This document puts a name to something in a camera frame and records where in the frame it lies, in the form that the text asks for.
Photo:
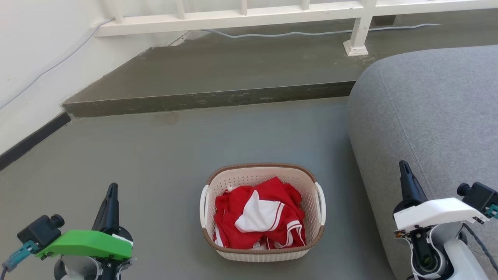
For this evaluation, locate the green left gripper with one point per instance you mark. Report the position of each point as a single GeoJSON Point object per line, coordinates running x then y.
{"type": "Point", "coordinates": [85, 243]}

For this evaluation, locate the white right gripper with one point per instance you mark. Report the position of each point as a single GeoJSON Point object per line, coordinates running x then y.
{"type": "Point", "coordinates": [435, 212]}

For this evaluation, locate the cream perforated plastic laundry basket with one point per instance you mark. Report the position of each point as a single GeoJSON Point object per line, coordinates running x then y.
{"type": "Point", "coordinates": [264, 173]}

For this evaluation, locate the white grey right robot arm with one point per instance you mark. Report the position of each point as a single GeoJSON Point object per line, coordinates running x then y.
{"type": "Point", "coordinates": [455, 252]}

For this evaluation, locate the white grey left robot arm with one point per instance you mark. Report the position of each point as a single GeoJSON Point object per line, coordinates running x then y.
{"type": "Point", "coordinates": [76, 268]}

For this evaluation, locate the grey fabric sofa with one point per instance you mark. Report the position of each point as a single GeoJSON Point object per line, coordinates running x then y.
{"type": "Point", "coordinates": [432, 124]}

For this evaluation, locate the white metal railing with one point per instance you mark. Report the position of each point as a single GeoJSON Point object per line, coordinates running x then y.
{"type": "Point", "coordinates": [272, 13]}

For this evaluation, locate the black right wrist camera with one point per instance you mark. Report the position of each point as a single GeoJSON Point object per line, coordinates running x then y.
{"type": "Point", "coordinates": [480, 196]}

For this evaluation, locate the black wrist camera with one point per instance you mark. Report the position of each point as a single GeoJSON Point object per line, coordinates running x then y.
{"type": "Point", "coordinates": [39, 231]}
{"type": "Point", "coordinates": [480, 196]}

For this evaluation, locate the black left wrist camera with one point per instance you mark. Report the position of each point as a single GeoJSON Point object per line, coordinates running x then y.
{"type": "Point", "coordinates": [39, 231]}

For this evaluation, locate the black wall baseboard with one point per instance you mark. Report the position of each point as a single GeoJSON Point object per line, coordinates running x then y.
{"type": "Point", "coordinates": [31, 140]}

